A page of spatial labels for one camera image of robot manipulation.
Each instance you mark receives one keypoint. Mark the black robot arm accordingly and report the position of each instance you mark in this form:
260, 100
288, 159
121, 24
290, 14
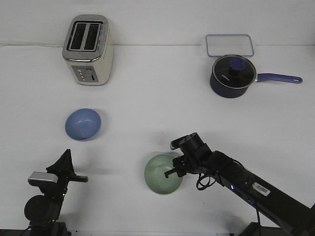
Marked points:
292, 217
43, 210

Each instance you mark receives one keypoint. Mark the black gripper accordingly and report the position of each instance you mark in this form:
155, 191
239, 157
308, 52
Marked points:
64, 170
195, 153

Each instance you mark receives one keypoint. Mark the dark blue saucepan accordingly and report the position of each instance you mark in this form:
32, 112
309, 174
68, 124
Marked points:
260, 77

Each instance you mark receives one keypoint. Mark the glass pot lid blue knob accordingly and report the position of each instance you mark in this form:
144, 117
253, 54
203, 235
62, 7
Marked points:
234, 71

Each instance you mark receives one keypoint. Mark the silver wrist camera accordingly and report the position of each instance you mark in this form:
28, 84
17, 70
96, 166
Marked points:
41, 178
175, 144

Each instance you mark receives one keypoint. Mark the clear blue-rimmed container lid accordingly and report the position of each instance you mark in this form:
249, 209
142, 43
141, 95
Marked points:
218, 45

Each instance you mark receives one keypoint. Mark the blue bowl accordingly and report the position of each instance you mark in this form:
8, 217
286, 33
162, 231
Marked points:
83, 124

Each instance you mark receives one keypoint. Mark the cream and steel toaster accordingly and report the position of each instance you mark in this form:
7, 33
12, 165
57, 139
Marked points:
88, 49

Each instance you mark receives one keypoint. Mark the green bowl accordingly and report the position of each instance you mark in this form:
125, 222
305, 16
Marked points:
155, 177

